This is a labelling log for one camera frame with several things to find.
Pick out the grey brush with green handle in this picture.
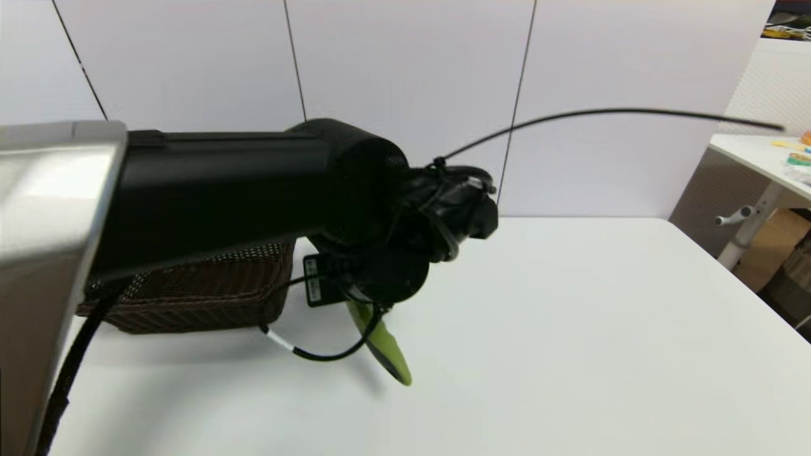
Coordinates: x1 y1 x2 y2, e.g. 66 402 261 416
345 299 414 387

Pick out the brown cardboard box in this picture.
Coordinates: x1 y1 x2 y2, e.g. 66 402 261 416
734 209 811 293

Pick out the black sleeved arm cable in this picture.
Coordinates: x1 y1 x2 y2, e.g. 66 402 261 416
35 291 113 456

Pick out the yellow and black clutter pile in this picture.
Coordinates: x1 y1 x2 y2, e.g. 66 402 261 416
763 0 811 42

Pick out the grey perforated panel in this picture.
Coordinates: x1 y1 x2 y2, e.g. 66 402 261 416
668 149 770 257

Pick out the black camera cable white label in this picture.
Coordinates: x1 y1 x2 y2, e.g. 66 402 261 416
259 272 384 363

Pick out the white side table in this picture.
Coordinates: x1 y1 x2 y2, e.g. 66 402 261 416
708 134 811 272

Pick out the thin black cable tie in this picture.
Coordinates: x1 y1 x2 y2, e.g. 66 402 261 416
433 108 786 168

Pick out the dark brown wicker basket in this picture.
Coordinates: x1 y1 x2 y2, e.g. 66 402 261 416
76 241 296 335

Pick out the white perforated partition panel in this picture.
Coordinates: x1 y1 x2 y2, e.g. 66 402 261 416
716 38 811 137

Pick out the grey table crank handle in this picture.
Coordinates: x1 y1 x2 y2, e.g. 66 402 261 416
714 206 759 227

